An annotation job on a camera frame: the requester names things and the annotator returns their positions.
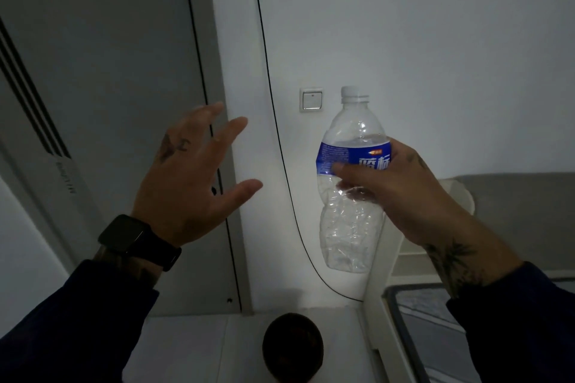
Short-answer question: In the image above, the black framed tray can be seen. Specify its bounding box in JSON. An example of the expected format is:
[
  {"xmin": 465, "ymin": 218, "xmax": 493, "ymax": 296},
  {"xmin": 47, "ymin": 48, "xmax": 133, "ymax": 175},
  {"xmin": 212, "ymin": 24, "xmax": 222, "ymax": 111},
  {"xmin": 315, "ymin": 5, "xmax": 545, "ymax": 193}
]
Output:
[{"xmin": 382, "ymin": 283, "xmax": 483, "ymax": 383}]

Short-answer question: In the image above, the grey door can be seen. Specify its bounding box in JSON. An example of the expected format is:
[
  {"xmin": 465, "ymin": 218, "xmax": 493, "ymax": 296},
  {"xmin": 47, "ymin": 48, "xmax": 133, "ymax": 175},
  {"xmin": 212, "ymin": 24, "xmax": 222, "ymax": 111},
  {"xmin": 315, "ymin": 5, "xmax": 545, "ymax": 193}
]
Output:
[{"xmin": 0, "ymin": 0, "xmax": 253, "ymax": 317}]

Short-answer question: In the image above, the person's right hand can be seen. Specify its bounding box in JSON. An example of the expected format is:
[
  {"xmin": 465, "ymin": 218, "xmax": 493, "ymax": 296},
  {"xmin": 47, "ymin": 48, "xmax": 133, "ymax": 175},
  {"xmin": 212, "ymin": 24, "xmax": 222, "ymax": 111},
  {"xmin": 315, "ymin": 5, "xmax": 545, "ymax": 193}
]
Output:
[{"xmin": 332, "ymin": 138, "xmax": 477, "ymax": 248}]

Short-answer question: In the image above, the grey upholstered headboard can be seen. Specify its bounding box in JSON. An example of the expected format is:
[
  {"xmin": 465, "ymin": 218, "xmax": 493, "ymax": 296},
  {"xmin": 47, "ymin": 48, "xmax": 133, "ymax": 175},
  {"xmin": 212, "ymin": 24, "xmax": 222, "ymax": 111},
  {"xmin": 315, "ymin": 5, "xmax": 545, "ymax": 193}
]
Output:
[{"xmin": 451, "ymin": 173, "xmax": 575, "ymax": 284}]

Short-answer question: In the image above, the person's left forearm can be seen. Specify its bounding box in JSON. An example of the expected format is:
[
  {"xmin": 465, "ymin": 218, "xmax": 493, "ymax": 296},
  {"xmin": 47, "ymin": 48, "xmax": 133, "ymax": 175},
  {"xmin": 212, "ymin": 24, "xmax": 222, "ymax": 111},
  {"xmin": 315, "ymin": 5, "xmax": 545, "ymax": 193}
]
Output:
[{"xmin": 0, "ymin": 246, "xmax": 161, "ymax": 383}]

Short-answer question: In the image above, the person's right forearm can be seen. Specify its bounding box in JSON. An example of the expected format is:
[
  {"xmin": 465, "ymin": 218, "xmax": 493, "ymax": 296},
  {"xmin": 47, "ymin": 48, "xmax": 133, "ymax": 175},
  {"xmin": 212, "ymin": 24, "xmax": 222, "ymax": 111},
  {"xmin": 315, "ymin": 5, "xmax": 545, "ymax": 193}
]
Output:
[{"xmin": 421, "ymin": 217, "xmax": 575, "ymax": 383}]

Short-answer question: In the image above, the white light switch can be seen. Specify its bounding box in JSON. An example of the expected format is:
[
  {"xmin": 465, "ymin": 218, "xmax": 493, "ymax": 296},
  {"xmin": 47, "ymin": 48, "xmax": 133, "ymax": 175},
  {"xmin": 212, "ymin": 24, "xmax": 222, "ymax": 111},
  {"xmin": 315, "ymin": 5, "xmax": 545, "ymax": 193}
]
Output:
[{"xmin": 299, "ymin": 87, "xmax": 324, "ymax": 113}]

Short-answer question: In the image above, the white appliance with black stripes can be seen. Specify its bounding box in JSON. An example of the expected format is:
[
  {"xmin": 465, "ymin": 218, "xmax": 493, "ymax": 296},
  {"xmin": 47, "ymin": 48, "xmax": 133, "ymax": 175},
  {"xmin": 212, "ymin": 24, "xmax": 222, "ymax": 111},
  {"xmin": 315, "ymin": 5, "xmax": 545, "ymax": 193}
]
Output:
[{"xmin": 0, "ymin": 15, "xmax": 106, "ymax": 273}]

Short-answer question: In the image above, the black cable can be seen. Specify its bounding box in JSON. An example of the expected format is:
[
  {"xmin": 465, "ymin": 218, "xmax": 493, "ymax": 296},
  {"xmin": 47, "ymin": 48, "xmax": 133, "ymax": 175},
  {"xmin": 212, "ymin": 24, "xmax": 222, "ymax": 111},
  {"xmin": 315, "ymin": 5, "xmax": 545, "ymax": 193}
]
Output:
[{"xmin": 249, "ymin": 0, "xmax": 364, "ymax": 303}]

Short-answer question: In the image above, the black smartwatch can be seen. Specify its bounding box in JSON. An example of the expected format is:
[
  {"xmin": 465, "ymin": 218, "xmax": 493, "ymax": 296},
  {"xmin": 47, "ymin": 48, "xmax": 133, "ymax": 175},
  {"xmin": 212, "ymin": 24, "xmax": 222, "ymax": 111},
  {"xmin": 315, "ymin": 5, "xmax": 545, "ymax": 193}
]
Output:
[{"xmin": 97, "ymin": 214, "xmax": 182, "ymax": 272}]

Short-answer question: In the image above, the person's left hand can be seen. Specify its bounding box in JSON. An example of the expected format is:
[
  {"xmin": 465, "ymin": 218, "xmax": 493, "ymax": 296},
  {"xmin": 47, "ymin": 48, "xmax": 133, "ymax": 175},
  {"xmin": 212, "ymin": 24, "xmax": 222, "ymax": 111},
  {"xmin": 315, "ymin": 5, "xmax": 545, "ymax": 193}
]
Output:
[{"xmin": 130, "ymin": 102, "xmax": 264, "ymax": 248}]

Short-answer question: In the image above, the clear plastic bottle blue label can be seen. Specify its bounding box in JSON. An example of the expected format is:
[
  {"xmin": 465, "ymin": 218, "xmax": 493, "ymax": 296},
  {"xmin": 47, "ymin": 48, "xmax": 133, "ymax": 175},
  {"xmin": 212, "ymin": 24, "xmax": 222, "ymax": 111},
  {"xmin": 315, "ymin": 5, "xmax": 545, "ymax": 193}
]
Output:
[{"xmin": 316, "ymin": 86, "xmax": 393, "ymax": 274}]

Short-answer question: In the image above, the white furniture frame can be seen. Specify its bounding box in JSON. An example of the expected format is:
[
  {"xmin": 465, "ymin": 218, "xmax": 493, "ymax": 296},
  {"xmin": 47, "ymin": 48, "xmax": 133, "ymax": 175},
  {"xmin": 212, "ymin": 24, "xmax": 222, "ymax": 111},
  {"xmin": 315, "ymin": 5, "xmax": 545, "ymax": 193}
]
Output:
[{"xmin": 363, "ymin": 178, "xmax": 478, "ymax": 383}]

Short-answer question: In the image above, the dark brown round bowl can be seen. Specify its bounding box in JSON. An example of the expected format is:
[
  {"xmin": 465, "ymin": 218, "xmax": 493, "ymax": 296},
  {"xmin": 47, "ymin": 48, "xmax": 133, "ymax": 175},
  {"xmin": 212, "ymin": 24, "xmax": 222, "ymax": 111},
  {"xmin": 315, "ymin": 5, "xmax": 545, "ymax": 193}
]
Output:
[{"xmin": 262, "ymin": 313, "xmax": 324, "ymax": 383}]

